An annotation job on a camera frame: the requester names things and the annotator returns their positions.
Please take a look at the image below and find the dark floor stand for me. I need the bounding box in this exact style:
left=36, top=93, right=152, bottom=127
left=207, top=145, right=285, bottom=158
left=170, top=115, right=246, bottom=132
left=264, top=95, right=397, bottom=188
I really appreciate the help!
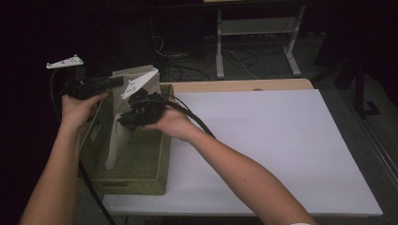
left=312, top=55, right=383, bottom=120

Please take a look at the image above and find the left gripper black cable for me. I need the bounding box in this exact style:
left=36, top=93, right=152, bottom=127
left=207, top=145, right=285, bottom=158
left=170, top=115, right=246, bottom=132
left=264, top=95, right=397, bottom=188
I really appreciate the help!
left=49, top=68, right=117, bottom=225

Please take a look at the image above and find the wooden table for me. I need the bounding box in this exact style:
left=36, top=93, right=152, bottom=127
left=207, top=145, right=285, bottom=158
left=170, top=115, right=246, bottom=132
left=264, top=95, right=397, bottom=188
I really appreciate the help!
left=161, top=78, right=314, bottom=94

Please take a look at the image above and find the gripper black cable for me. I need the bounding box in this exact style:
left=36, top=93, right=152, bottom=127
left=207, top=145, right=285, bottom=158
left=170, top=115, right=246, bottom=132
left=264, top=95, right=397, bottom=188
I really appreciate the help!
left=132, top=97, right=218, bottom=140
left=49, top=68, right=117, bottom=225

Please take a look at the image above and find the grey metal stand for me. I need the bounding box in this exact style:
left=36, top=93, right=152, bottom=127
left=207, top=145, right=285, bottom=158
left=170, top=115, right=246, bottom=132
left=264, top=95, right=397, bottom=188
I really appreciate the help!
left=215, top=4, right=307, bottom=80

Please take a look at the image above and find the person's left hand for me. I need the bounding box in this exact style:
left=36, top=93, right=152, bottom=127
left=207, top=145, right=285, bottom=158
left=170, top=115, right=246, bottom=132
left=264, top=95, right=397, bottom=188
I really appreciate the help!
left=60, top=91, right=109, bottom=132

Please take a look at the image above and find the white board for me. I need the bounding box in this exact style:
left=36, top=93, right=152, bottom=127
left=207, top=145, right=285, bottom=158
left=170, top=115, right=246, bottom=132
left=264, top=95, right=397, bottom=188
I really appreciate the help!
left=102, top=88, right=384, bottom=218

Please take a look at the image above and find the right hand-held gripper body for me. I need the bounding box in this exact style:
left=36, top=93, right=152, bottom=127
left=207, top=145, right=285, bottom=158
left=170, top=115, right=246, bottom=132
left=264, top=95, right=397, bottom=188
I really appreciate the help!
left=120, top=67, right=168, bottom=128

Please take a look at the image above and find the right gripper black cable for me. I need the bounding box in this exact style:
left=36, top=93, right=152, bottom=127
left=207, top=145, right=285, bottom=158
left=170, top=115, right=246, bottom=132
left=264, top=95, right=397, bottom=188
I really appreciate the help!
left=132, top=97, right=218, bottom=140

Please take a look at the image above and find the green woven basket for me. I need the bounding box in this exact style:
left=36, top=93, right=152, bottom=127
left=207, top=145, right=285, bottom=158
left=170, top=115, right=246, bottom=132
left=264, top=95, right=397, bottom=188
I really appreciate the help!
left=76, top=82, right=176, bottom=197

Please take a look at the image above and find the person's right hand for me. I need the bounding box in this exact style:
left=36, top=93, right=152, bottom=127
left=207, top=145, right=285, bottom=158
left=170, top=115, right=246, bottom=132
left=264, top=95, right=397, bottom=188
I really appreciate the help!
left=137, top=98, right=202, bottom=143

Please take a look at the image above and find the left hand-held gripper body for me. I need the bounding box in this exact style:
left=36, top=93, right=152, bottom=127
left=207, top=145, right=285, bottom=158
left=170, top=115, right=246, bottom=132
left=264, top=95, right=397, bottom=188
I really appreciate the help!
left=45, top=54, right=111, bottom=101

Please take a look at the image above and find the beige cloth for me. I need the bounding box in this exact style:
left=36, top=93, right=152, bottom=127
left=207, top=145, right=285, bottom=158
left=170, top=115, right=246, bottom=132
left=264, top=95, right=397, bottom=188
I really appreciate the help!
left=104, top=64, right=162, bottom=171

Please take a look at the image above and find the tangle of floor cables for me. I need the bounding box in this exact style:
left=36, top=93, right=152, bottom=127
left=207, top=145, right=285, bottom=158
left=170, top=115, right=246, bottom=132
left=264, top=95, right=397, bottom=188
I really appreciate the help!
left=151, top=33, right=261, bottom=83

